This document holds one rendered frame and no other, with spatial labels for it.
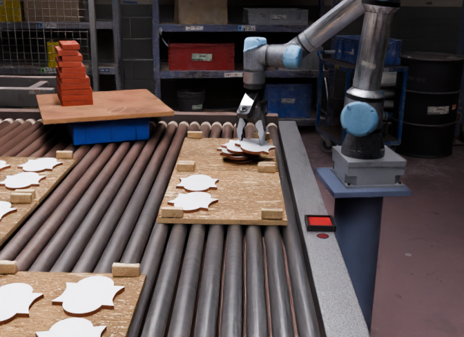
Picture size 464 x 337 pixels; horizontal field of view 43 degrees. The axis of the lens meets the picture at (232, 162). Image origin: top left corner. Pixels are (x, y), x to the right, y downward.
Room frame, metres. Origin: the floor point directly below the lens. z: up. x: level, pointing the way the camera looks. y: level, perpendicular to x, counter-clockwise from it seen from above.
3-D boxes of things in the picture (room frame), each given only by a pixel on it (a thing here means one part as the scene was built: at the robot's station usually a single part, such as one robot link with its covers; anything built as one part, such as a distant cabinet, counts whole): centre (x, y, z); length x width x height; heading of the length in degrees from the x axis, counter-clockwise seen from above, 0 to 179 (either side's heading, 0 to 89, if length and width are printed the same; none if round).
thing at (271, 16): (6.14, -0.41, 1.16); 0.60 x 0.40 x 0.15; 99
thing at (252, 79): (1.99, -0.07, 1.23); 0.08 x 0.08 x 0.05
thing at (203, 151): (2.07, 0.02, 0.93); 0.41 x 0.35 x 0.02; 0
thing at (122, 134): (2.38, 0.53, 0.97); 0.31 x 0.31 x 0.10; 21
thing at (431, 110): (5.40, -1.79, 0.44); 0.59 x 0.59 x 0.88
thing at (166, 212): (1.47, 0.16, 0.95); 0.06 x 0.02 x 0.03; 89
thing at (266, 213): (1.46, -0.11, 0.95); 0.06 x 0.02 x 0.03; 89
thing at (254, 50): (1.99, -0.07, 1.31); 0.09 x 0.08 x 0.11; 71
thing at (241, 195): (1.66, 0.02, 0.93); 0.41 x 0.35 x 0.02; 179
